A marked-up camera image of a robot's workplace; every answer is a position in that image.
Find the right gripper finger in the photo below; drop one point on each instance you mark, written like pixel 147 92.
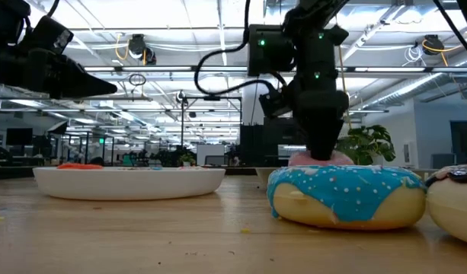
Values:
pixel 320 141

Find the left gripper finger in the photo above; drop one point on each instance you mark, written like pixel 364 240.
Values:
pixel 88 85

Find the large pink frosted donut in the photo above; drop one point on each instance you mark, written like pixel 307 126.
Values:
pixel 298 160

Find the large blue frosted donut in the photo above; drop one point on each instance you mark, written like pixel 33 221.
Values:
pixel 343 186

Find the grey round plate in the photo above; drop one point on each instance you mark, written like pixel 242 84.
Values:
pixel 263 174

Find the small red frosted donut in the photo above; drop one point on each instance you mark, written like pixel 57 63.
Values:
pixel 80 166

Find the large chocolate frosted donut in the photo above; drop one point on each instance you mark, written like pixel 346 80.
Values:
pixel 454 205

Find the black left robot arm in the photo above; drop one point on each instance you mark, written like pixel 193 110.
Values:
pixel 4 15

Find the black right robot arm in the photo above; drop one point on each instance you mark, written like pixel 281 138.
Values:
pixel 271 49

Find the green potted plant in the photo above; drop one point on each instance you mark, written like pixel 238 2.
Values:
pixel 366 144

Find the black office monitor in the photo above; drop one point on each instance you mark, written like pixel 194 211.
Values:
pixel 19 136

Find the black perforated computer case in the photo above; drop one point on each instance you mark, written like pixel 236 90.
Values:
pixel 252 144

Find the white round plate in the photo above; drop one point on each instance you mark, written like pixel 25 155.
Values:
pixel 126 184

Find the yellow crumb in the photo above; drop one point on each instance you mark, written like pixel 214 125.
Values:
pixel 245 230

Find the small green office plant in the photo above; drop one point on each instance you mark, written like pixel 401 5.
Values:
pixel 186 159

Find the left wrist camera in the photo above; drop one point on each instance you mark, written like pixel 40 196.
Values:
pixel 50 36

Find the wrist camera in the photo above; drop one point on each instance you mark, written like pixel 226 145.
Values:
pixel 275 104
pixel 50 36

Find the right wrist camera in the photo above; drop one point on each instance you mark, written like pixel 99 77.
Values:
pixel 275 104

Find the silver ventilation duct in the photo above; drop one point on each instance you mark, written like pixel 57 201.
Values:
pixel 416 89

